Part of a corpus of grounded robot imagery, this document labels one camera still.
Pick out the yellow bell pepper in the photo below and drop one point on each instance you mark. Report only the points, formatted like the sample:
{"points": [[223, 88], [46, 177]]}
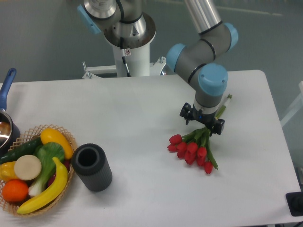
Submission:
{"points": [[7, 172]]}

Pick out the red tulip bouquet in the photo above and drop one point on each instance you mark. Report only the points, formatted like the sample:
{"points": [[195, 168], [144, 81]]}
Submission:
{"points": [[194, 147]]}

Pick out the dark grey ribbed vase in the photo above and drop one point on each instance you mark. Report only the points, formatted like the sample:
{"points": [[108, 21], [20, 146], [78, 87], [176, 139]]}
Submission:
{"points": [[91, 165]]}

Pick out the red fruit in basket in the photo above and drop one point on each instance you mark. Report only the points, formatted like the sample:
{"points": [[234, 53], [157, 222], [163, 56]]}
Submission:
{"points": [[51, 180]]}

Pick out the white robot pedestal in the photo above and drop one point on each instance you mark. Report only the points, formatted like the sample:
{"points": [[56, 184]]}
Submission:
{"points": [[131, 48]]}

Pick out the blue handled saucepan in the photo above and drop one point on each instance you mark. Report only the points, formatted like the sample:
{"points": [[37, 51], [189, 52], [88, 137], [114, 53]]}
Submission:
{"points": [[9, 132]]}

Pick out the green bok choy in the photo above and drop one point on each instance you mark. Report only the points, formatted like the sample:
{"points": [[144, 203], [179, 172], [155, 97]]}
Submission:
{"points": [[45, 154]]}

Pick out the orange fruit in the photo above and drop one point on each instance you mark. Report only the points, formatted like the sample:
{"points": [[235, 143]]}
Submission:
{"points": [[15, 191]]}

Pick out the beige round radish slice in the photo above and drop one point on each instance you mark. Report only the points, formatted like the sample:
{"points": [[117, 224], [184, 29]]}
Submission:
{"points": [[27, 167]]}

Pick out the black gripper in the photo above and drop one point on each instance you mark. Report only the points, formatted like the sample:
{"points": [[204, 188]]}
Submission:
{"points": [[189, 113]]}

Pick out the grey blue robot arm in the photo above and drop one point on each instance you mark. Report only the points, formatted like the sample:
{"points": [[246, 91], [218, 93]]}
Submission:
{"points": [[194, 64]]}

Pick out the green cucumber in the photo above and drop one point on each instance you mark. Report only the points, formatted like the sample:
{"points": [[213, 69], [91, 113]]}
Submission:
{"points": [[27, 148]]}

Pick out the black device at edge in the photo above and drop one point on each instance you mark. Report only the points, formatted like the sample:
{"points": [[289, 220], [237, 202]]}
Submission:
{"points": [[295, 203]]}

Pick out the yellow squash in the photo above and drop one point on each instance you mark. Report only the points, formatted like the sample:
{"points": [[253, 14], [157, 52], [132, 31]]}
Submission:
{"points": [[53, 135]]}

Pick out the yellow banana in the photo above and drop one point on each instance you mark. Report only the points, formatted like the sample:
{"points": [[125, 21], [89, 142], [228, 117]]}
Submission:
{"points": [[49, 194]]}

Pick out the woven wicker basket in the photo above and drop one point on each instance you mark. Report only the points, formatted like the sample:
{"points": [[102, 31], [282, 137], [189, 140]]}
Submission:
{"points": [[27, 136]]}

